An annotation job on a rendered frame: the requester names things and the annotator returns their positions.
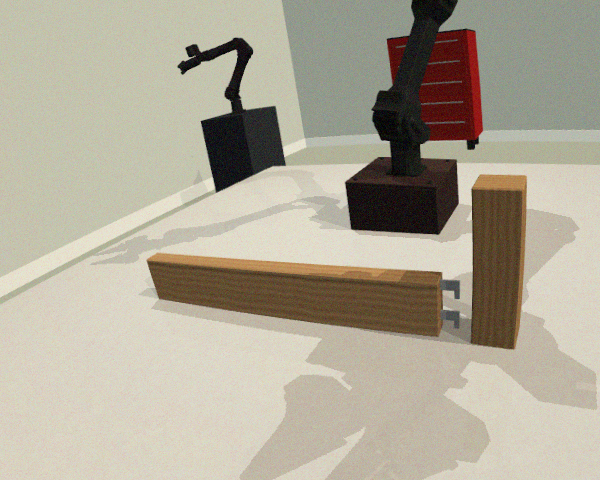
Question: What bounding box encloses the brown wooden post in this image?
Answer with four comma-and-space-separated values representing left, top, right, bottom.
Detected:
470, 174, 527, 350

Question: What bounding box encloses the brown wooden rail with steel hooks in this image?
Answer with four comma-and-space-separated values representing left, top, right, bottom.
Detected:
146, 253, 460, 337

